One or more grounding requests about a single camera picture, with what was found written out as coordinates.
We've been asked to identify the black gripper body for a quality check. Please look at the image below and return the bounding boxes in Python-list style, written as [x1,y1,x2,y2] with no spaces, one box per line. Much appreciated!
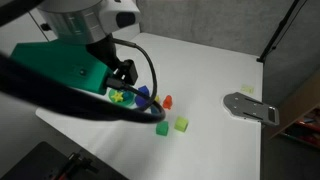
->
[86,34,123,72]

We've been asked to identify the green plastic bowl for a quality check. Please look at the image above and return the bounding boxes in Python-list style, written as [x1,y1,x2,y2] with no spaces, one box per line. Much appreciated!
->
[108,87,137,108]

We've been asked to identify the orange toy object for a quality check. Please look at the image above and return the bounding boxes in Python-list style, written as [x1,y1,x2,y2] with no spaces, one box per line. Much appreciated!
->
[162,94,174,110]

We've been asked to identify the small blue toy block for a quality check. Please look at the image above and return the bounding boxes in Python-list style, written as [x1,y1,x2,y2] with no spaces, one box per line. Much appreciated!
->
[137,85,151,98]

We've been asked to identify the light blue toy piece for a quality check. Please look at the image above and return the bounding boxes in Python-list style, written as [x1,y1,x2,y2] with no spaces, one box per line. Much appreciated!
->
[122,91,134,102]

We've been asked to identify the yellow star toy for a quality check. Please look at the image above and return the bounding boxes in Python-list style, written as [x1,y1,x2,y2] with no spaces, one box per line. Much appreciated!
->
[111,91,125,103]

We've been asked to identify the purple toy block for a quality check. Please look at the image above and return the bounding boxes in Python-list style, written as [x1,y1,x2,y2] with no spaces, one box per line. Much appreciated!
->
[134,95,150,108]

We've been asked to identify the dark blue toy cube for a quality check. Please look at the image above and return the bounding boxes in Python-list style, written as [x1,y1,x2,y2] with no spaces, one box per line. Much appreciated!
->
[149,104,161,115]

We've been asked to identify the lime green toy cube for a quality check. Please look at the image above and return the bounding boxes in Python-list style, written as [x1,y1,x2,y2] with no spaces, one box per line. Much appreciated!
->
[173,115,190,133]

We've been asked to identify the black tripod equipment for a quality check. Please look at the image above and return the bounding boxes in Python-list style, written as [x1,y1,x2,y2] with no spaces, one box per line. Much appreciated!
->
[0,141,130,180]

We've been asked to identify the yellow tape piece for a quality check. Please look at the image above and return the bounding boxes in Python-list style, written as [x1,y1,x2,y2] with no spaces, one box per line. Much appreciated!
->
[241,85,255,94]

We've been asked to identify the gray metal mounting plate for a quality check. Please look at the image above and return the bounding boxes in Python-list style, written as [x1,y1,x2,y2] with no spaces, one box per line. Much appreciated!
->
[222,91,280,127]

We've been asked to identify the black stand pole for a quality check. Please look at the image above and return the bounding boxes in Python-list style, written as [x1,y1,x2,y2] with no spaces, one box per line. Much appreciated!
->
[256,0,302,64]

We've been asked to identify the thin black cable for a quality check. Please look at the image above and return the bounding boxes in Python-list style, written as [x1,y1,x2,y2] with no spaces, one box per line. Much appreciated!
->
[111,37,160,112]

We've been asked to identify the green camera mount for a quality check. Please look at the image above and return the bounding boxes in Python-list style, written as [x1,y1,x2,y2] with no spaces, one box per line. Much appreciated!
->
[10,42,114,96]

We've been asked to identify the black cabinet handle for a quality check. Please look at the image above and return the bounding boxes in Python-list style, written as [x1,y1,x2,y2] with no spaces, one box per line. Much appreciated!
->
[40,22,52,32]

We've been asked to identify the thick black cable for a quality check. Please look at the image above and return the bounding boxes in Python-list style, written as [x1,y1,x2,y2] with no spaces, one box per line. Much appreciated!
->
[0,52,167,124]

